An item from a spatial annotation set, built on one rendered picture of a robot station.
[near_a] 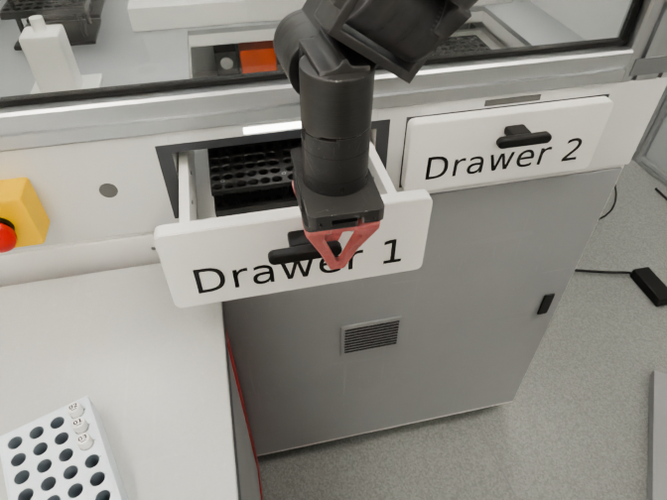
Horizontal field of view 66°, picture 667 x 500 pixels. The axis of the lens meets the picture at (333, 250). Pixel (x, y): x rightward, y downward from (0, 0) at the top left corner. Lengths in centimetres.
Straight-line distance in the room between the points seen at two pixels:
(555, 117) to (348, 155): 42
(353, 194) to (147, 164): 32
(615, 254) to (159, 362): 171
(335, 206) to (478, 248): 51
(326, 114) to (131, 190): 37
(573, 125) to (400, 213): 33
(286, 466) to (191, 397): 80
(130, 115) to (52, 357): 29
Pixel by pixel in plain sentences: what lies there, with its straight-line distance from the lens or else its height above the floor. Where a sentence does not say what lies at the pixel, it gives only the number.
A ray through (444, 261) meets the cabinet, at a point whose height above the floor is 64.
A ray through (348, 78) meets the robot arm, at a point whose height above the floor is 110.
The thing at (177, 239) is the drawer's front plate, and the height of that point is 92.
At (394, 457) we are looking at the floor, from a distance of 139.
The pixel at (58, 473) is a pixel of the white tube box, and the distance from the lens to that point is 56.
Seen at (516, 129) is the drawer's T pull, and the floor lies 91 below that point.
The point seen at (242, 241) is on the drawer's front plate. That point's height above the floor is 91.
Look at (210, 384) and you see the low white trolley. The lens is 61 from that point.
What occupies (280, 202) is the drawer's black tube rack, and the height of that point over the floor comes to 87.
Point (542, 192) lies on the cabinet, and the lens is 88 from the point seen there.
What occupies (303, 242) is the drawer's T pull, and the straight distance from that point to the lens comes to 52.
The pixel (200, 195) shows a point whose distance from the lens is 72.
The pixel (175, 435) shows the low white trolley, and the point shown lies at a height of 76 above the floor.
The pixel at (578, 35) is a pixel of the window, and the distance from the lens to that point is 77.
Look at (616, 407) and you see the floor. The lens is 164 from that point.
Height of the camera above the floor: 127
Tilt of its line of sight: 44 degrees down
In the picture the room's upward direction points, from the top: straight up
